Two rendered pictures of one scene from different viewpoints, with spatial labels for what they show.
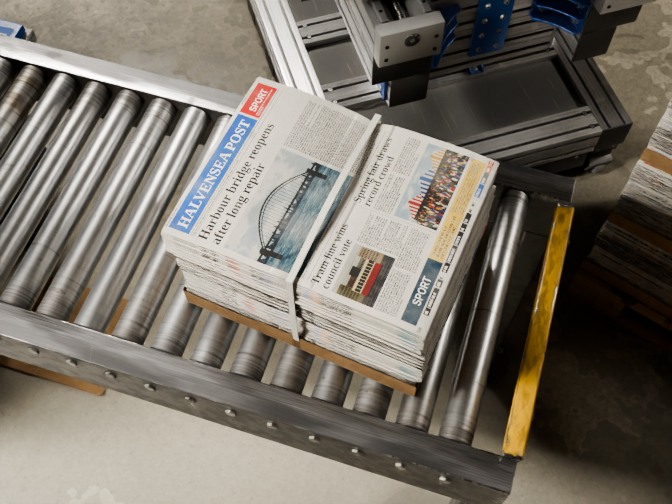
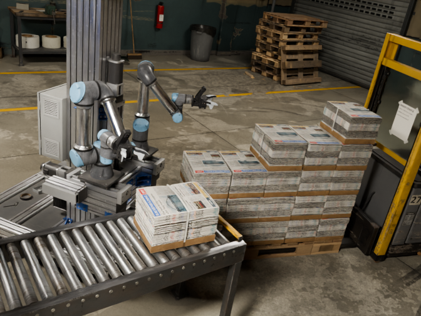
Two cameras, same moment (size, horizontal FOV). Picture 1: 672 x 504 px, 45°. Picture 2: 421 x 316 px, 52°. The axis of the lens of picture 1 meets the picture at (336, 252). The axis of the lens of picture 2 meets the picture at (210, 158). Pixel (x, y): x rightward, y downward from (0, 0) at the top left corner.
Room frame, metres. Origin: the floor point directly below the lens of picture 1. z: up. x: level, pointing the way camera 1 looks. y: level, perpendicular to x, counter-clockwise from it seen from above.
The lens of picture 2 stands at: (-0.65, 1.56, 2.22)
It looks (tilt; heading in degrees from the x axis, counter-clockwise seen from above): 25 degrees down; 305
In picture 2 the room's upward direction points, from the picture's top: 9 degrees clockwise
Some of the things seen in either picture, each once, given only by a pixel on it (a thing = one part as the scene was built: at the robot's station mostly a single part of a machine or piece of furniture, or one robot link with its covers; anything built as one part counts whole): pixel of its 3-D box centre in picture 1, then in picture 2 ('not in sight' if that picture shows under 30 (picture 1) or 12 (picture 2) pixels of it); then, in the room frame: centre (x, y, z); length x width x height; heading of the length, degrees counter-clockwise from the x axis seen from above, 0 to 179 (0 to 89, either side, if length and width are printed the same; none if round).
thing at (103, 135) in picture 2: not in sight; (107, 138); (1.08, 0.08, 1.21); 0.11 x 0.08 x 0.09; 172
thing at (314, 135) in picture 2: not in sight; (314, 134); (0.52, -1.53, 1.07); 0.37 x 0.28 x 0.01; 146
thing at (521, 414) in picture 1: (541, 323); (219, 217); (0.50, -0.31, 0.81); 0.43 x 0.03 x 0.02; 162
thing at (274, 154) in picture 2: not in sight; (277, 147); (0.70, -1.30, 0.95); 0.38 x 0.29 x 0.23; 146
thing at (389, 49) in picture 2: not in sight; (363, 130); (0.37, -2.33, 0.97); 0.09 x 0.09 x 1.75; 55
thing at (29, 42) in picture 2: not in sight; (64, 31); (6.49, -3.37, 0.55); 1.80 x 0.70 x 1.09; 72
